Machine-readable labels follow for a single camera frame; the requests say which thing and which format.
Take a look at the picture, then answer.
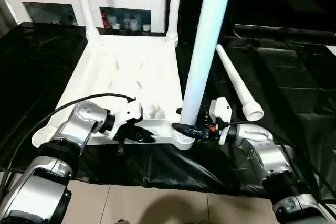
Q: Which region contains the white plastic table leg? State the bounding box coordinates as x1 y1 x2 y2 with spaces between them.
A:
72 0 102 41
215 44 265 122
165 0 182 48
179 0 236 130

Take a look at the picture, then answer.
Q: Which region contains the beige curtain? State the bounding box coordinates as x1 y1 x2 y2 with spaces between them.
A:
0 0 18 35

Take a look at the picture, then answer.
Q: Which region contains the long black rail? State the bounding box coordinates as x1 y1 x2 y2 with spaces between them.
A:
233 24 336 37

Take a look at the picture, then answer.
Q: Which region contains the black plastic mat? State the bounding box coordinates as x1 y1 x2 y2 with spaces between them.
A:
0 21 336 200

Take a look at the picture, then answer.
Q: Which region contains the white plastic table top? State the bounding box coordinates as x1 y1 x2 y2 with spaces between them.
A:
31 31 196 151

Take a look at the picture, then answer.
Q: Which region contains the red item behind glass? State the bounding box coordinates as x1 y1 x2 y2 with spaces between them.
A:
101 11 110 29

